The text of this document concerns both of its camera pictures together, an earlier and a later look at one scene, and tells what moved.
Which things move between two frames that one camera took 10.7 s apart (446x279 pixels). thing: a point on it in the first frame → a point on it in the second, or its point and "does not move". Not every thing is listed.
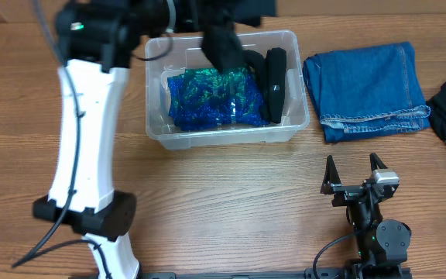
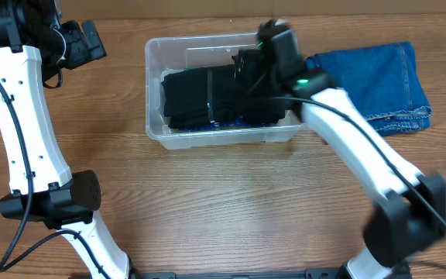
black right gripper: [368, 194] → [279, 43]
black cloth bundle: [221, 43] → [200, 97]
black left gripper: [204, 8] → [81, 53]
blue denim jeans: [367, 91] does not move
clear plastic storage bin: [164, 56] does not move
